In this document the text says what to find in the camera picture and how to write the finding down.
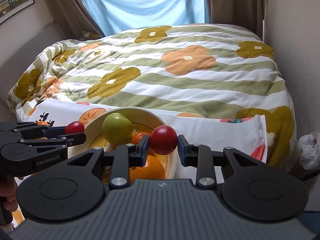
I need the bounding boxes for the brown left curtain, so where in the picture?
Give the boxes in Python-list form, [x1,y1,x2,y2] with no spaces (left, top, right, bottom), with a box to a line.
[45,0,104,39]

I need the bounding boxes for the floral striped duvet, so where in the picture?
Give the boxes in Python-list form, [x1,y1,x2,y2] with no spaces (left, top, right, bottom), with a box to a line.
[4,24,300,171]

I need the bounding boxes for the white fruit print cloth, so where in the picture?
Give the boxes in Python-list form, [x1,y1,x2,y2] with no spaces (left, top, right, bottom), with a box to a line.
[15,98,268,227]

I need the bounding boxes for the green apple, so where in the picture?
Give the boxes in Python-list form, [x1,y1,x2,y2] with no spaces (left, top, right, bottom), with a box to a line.
[102,113,133,145]

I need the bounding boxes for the cream fruit bowl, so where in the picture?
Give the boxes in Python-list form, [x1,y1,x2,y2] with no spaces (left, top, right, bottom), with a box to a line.
[68,107,178,179]

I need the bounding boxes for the red tomato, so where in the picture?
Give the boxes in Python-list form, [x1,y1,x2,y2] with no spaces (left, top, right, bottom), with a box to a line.
[149,125,177,155]
[65,121,85,134]

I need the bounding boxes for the brown right curtain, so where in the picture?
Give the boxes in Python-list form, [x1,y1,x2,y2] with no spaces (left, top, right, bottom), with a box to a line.
[205,0,265,38]

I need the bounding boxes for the light blue window cloth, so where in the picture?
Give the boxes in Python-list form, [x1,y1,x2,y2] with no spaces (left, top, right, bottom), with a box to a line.
[82,0,209,36]

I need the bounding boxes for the large orange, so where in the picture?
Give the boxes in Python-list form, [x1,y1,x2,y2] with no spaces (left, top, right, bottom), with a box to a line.
[130,155,165,184]

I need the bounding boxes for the operator left hand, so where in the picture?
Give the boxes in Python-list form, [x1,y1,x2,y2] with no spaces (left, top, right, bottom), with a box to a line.
[1,177,18,213]

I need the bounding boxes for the grey headboard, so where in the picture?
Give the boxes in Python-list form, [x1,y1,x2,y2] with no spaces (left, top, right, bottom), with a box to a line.
[1,23,68,104]

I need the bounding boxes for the white plastic bag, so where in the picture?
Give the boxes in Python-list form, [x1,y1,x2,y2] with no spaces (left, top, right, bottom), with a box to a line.
[298,132,320,170]

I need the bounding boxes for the brown curtain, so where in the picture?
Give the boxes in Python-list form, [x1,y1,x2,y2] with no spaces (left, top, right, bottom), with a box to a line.
[205,0,265,38]
[45,0,104,39]

